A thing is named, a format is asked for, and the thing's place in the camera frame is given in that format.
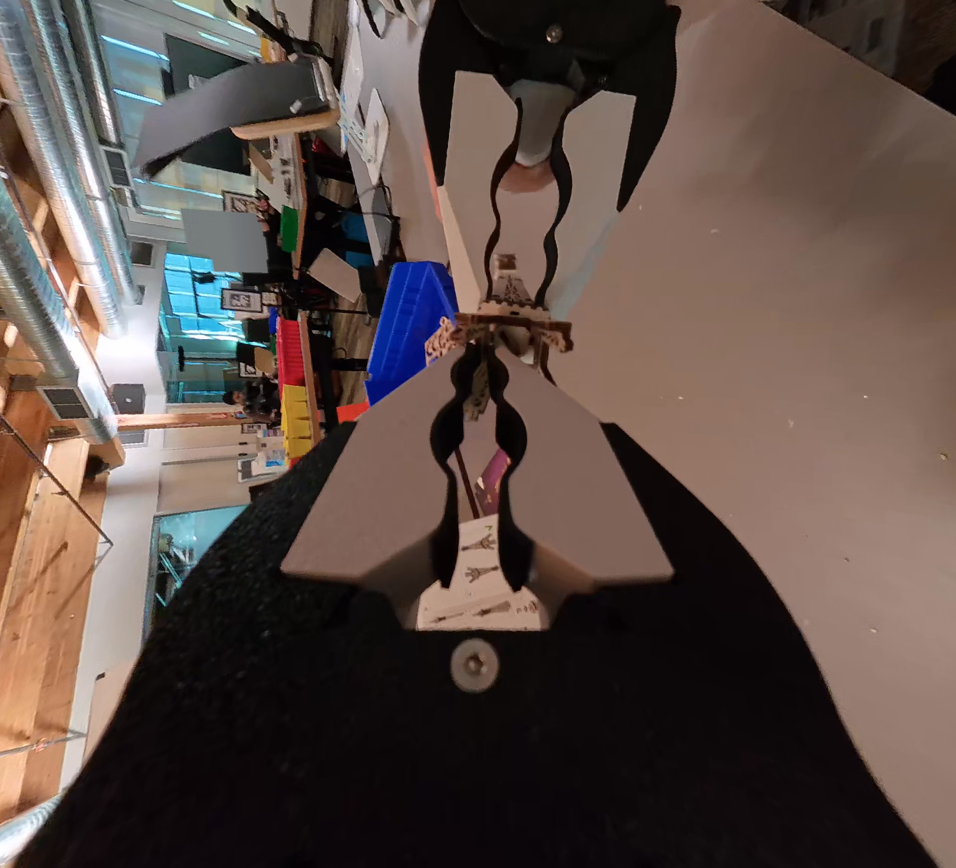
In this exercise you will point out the row of red bins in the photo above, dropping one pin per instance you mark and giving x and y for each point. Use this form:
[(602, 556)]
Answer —
[(293, 352)]

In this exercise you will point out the blue plastic bin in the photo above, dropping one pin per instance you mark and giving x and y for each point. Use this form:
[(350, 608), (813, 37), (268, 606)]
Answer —
[(411, 330)]

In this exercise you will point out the black flat panel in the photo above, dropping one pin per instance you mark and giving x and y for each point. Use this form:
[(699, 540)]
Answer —
[(224, 106)]

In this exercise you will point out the wooden tower leg piece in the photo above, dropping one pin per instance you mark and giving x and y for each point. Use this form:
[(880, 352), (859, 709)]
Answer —
[(482, 397)]

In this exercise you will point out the wooden Eiffel tower model piece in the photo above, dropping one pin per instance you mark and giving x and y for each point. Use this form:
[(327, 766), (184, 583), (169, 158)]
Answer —
[(512, 289)]

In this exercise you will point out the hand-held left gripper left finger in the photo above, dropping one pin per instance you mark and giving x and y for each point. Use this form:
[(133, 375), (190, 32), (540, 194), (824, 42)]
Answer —
[(358, 502)]

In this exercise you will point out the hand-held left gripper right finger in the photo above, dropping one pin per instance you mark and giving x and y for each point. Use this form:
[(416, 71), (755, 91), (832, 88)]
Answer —
[(590, 502)]

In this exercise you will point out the orange plastic chair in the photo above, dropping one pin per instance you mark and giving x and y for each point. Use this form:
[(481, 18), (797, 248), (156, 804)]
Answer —
[(352, 411)]

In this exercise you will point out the tower assembly leaflet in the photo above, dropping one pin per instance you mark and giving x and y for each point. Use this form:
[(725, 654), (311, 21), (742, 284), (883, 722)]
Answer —
[(478, 603)]

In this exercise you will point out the yellow sticky notes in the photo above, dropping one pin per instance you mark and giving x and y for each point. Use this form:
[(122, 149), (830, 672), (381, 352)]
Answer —
[(300, 420)]

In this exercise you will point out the green plastic bin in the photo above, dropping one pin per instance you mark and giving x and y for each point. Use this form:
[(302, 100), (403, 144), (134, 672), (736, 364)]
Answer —
[(290, 227)]

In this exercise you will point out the purple tower kit box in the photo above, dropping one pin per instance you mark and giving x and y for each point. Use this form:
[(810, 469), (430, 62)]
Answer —
[(494, 483)]

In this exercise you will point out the grey desk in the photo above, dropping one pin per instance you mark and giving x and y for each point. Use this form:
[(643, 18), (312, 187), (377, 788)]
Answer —
[(747, 285)]

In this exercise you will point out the silver ventilation duct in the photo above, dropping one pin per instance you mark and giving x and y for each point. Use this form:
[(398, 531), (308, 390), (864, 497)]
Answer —
[(45, 330), (60, 98)]

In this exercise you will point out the black white marker tag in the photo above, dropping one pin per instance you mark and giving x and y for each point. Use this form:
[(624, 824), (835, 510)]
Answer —
[(240, 300)]

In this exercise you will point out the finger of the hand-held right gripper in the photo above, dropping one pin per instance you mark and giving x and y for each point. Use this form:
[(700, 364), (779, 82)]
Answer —
[(470, 151), (597, 166)]

